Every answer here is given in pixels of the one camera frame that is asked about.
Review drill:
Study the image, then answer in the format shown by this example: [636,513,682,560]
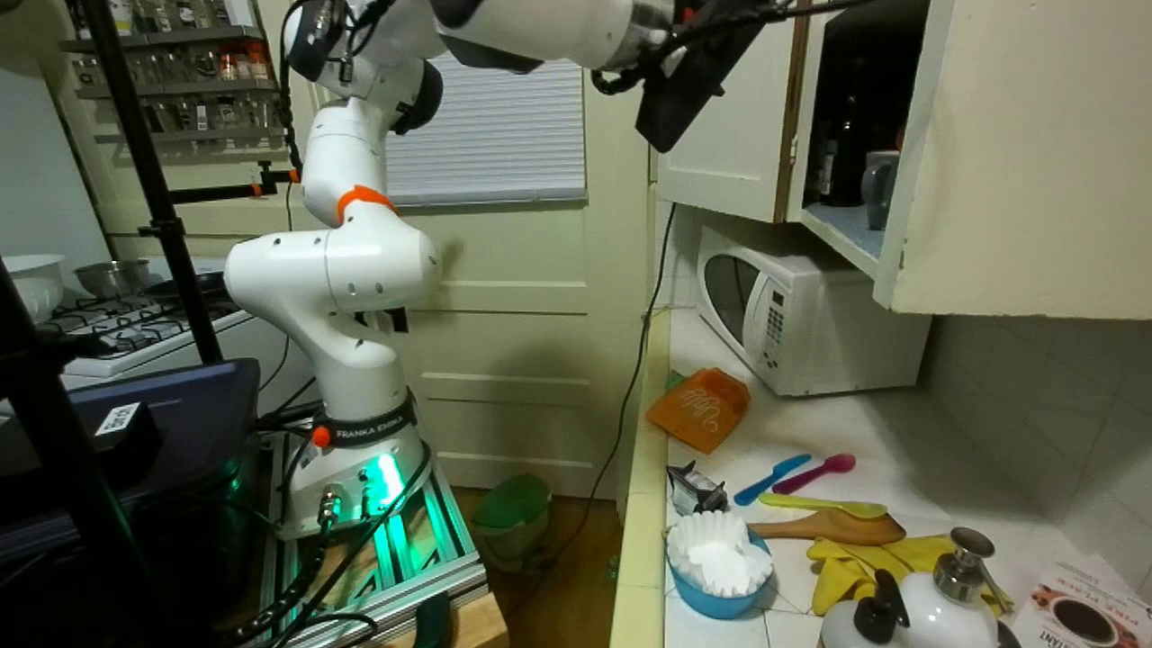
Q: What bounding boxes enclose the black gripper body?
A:
[632,12,750,156]

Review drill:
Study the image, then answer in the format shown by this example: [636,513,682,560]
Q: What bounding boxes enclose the closed cream cabinet door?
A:
[652,15,804,225]

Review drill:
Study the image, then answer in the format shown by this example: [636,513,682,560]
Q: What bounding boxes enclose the open cream cabinet door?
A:
[872,0,1152,322]

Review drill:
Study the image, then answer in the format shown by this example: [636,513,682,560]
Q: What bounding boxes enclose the blue plastic spoon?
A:
[735,450,817,510]

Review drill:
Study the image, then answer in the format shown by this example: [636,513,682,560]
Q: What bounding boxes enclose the pink plastic spoon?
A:
[770,450,860,499]

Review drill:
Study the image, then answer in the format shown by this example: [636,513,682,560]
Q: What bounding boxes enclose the yellow-green plastic spoon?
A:
[763,493,891,525]

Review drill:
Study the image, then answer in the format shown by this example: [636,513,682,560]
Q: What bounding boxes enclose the white window blind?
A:
[381,51,589,217]

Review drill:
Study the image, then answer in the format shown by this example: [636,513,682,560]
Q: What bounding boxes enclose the grey mug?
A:
[860,146,903,234]

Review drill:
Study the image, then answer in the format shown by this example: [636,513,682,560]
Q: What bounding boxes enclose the white microwave oven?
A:
[694,219,937,398]

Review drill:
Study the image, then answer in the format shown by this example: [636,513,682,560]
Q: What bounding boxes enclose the cream panel door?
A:
[256,46,660,499]

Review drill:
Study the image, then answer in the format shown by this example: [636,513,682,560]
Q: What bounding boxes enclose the orange sponge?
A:
[645,363,757,458]

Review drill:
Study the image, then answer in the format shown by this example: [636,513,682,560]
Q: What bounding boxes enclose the black binder clip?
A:
[667,458,729,517]

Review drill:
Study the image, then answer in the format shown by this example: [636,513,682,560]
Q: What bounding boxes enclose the green bucket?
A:
[469,472,556,576]

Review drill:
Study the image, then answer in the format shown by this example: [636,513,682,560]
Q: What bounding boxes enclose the white coffee filters stack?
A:
[662,508,775,601]

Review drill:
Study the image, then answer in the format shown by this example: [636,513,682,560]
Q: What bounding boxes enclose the wooden spatula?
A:
[750,510,912,550]

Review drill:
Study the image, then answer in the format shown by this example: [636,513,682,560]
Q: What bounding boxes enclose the yellow rubber gloves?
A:
[804,532,1017,618]

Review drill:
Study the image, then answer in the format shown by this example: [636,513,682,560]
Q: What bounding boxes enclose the blue bowl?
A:
[667,525,781,622]

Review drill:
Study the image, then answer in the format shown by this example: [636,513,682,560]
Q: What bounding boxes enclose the black stand pole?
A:
[74,0,228,368]
[0,262,157,648]

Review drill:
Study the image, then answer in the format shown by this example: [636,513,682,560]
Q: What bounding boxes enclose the metal sink strainer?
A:
[949,523,997,560]

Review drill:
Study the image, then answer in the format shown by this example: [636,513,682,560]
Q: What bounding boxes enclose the spice jar shelf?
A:
[57,0,290,164]

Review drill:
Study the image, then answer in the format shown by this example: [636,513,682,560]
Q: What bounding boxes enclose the dark blue box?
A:
[0,355,261,568]

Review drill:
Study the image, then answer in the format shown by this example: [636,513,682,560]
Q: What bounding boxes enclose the gas stove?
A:
[33,266,290,391]

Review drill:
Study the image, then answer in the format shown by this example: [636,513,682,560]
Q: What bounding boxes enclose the coffee print paper sheet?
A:
[1017,550,1152,648]

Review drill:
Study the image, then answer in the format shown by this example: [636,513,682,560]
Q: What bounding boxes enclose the white pot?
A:
[0,249,69,322]

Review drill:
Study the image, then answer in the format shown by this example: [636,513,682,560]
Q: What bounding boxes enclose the cream wall cabinet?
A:
[786,0,931,282]

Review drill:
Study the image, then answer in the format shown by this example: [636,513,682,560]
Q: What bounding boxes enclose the black hanging cable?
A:
[572,202,682,532]

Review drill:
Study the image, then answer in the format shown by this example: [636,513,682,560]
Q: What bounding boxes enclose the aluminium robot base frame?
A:
[246,445,492,648]

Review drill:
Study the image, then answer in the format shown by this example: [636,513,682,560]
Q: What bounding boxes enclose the metal kettle black handle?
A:
[817,550,1023,648]

